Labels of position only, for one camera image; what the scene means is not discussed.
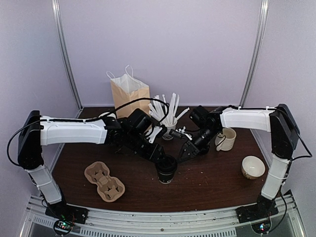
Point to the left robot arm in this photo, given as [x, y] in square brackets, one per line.
[131, 132]

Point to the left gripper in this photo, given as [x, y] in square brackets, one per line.
[154, 154]

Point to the right corner metal post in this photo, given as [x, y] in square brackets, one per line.
[256, 50]

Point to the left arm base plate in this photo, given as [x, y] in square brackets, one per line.
[67, 212]

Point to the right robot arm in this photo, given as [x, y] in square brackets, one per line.
[278, 121]

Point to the wrapped straws bundle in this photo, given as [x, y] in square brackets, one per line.
[166, 113]

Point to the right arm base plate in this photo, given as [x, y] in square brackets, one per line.
[254, 212]

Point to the stack of paper cups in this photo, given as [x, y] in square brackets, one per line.
[107, 114]

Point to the cardboard cup carrier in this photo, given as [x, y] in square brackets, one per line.
[109, 188]

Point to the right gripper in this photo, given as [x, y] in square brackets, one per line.
[193, 150]

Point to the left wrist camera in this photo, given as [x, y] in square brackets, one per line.
[139, 121]

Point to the aluminium frame rail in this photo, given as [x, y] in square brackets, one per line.
[221, 222]

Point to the corner metal post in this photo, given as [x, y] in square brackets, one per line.
[256, 50]
[65, 55]

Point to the left corner metal post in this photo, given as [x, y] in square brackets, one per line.
[65, 55]

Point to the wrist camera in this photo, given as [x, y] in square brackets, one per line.
[139, 121]
[180, 133]

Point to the cream ceramic mug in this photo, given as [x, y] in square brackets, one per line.
[224, 141]

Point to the white ceramic bowl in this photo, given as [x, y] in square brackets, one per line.
[252, 167]

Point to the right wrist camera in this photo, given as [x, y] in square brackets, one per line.
[180, 133]

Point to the black coffee cup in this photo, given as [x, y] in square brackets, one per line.
[166, 177]

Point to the brown paper bag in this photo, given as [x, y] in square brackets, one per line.
[127, 88]

